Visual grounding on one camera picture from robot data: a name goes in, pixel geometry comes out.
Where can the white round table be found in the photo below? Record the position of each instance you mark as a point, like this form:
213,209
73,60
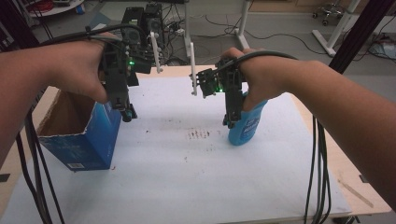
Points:
59,7

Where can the person's right hand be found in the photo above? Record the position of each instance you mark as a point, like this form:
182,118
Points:
267,77

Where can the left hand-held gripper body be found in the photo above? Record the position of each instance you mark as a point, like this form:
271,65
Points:
116,71

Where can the person's left hand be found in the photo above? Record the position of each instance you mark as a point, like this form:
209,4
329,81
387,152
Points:
77,67

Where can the black tape piece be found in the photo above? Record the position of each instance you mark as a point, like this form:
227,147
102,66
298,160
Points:
4,177
364,178

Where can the black computer tower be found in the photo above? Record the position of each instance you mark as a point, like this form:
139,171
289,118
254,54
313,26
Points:
143,21

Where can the office chair wheeled base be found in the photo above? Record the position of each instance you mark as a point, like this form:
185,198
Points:
330,12

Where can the black metal frame pole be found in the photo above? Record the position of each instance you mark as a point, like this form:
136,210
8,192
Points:
361,34
15,25

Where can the beige tape strip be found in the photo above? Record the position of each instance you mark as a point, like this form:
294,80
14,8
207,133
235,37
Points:
355,193

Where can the light blue plastic bottle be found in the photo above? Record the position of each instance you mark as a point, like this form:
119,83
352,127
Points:
249,126

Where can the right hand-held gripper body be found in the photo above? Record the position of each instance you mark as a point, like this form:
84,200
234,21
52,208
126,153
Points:
233,84

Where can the dark blue cardboard box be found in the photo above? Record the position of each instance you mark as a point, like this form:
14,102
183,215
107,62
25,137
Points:
93,140

